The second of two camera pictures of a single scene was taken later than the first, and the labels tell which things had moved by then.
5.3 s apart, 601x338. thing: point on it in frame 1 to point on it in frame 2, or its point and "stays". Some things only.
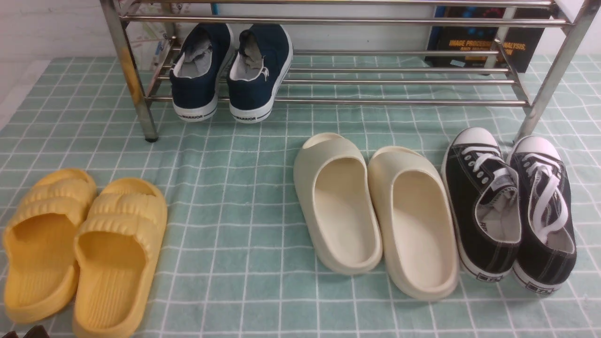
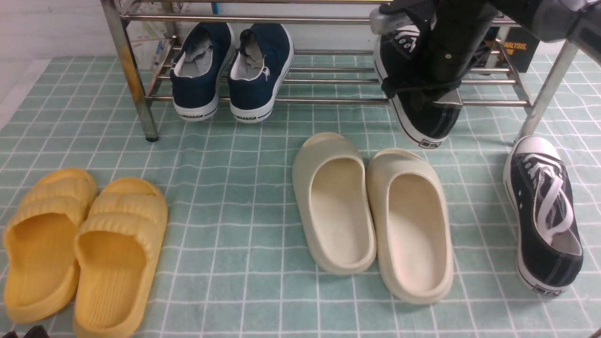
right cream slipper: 415,218 stays
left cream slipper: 333,187 stays
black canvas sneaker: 483,201 to 430,119
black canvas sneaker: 548,250 stays
